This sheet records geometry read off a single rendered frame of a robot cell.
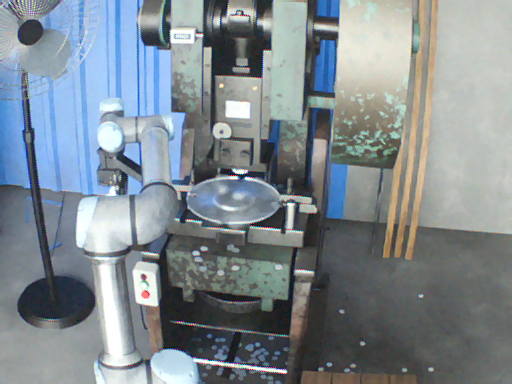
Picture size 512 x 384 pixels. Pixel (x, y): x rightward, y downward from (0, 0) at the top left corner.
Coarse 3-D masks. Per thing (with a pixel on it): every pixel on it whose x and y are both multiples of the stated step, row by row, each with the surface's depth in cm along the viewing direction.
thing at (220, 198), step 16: (192, 192) 211; (208, 192) 211; (224, 192) 210; (240, 192) 211; (256, 192) 212; (272, 192) 212; (192, 208) 202; (208, 208) 202; (224, 208) 202; (240, 208) 202; (256, 208) 203; (272, 208) 204
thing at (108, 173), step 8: (104, 152) 191; (112, 152) 190; (120, 152) 192; (104, 160) 194; (112, 160) 194; (104, 168) 195; (112, 168) 195; (104, 176) 195; (112, 176) 194; (120, 176) 194; (104, 184) 196; (112, 184) 196; (120, 184) 195
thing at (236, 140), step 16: (224, 64) 204; (256, 64) 199; (224, 80) 194; (240, 80) 193; (256, 80) 192; (224, 96) 196; (240, 96) 196; (256, 96) 195; (224, 112) 199; (240, 112) 198; (256, 112) 197; (224, 128) 200; (240, 128) 201; (256, 128) 200; (224, 144) 201; (240, 144) 200; (256, 144) 202; (224, 160) 203; (240, 160) 202; (256, 160) 205
